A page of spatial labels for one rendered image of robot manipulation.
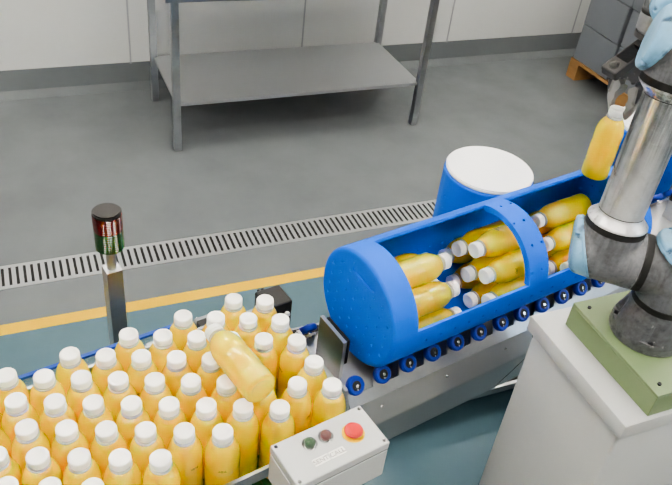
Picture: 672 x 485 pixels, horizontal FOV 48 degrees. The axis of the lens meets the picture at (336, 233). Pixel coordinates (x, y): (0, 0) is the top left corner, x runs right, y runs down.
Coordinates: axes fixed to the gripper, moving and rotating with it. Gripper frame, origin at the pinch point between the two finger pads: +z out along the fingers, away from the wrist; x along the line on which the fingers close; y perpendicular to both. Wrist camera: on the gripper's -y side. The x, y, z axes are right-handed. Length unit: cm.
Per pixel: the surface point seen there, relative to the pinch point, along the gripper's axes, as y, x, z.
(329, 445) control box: -99, -29, 34
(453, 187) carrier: -8, 40, 45
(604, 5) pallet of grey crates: 293, 221, 87
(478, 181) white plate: -3, 35, 41
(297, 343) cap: -90, -4, 35
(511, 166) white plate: 14, 37, 41
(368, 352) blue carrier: -73, -7, 43
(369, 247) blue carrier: -69, 3, 21
